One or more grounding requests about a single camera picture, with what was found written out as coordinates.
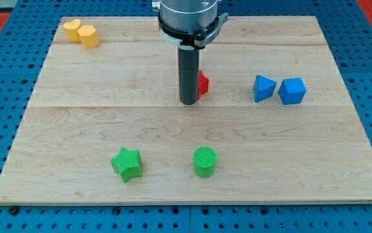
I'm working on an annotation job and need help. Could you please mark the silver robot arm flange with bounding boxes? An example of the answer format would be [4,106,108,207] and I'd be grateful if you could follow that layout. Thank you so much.
[151,0,228,50]

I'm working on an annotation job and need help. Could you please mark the red star block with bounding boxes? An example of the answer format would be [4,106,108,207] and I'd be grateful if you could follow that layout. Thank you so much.
[198,70,209,99]

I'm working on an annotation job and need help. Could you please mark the green cylinder block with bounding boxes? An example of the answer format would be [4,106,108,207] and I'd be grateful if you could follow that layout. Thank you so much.
[192,146,217,177]

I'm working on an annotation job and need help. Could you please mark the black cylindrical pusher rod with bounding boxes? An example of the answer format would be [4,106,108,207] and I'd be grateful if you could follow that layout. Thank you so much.
[178,49,200,105]

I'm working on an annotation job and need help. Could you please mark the green star block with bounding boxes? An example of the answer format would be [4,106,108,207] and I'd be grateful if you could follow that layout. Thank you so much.
[110,147,142,183]

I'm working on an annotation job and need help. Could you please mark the wooden board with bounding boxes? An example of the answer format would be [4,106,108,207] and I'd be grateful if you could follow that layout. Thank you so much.
[0,16,372,206]

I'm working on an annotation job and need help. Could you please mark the blue triangular block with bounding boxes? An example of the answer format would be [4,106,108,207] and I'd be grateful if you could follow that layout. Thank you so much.
[253,75,277,102]

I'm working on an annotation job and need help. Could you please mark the blue cube block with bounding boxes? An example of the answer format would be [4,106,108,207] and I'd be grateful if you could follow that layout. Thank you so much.
[278,77,307,105]

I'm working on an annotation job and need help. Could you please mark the yellow hexagon block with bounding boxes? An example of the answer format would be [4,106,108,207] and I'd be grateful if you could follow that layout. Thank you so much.
[77,25,100,49]

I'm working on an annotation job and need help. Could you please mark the yellow heart block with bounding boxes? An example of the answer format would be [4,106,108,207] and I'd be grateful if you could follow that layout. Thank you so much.
[62,19,82,42]

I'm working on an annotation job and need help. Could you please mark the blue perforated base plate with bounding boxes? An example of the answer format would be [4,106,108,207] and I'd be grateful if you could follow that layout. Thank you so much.
[0,0,372,232]

